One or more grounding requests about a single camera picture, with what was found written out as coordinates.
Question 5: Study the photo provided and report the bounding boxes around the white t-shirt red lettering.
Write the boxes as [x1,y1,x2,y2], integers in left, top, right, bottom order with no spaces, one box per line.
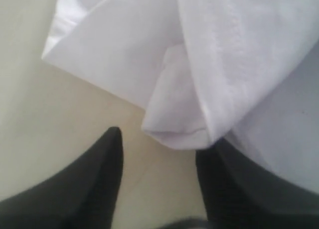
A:
[42,0,319,192]

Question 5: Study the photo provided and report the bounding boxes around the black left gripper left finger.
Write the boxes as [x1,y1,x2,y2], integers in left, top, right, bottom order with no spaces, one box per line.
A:
[0,127,124,229]

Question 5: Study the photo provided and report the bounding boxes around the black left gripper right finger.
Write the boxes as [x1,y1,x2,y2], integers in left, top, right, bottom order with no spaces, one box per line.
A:
[195,139,319,229]

